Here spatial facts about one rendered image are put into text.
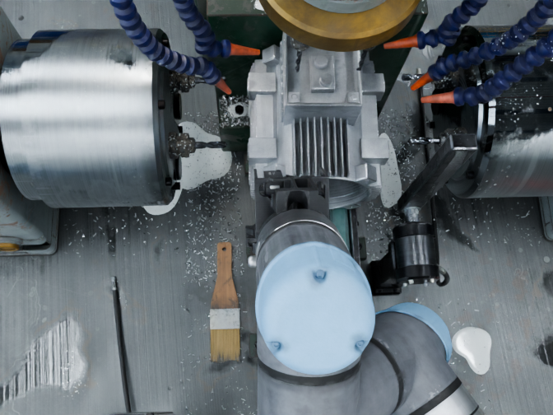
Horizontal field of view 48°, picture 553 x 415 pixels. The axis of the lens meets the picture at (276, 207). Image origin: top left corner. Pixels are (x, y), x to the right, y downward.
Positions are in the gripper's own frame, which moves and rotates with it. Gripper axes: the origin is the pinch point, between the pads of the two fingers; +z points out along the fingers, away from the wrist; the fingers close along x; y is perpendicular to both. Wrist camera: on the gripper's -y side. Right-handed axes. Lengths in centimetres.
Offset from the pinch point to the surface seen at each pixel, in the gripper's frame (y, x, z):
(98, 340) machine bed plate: -27.5, 29.7, 26.0
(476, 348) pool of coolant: -31, -34, 24
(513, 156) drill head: 4.8, -30.9, 8.2
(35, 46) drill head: 19.9, 30.6, 12.4
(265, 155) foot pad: 5.1, 1.6, 13.1
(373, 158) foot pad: 4.3, -13.3, 12.9
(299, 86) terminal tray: 14.1, -3.2, 13.7
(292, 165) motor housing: 3.9, -2.0, 11.3
